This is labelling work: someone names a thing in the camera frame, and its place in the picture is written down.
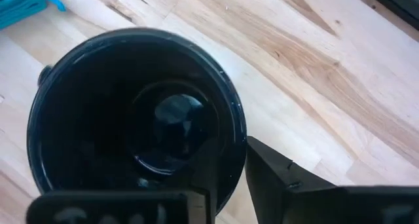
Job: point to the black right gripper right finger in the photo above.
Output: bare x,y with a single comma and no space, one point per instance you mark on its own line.
311,201

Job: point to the teal cloth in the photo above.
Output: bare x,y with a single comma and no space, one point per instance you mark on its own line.
23,4

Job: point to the black table edge rail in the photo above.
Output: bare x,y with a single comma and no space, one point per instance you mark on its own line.
396,1

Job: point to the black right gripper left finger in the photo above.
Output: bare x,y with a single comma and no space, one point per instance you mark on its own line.
131,207

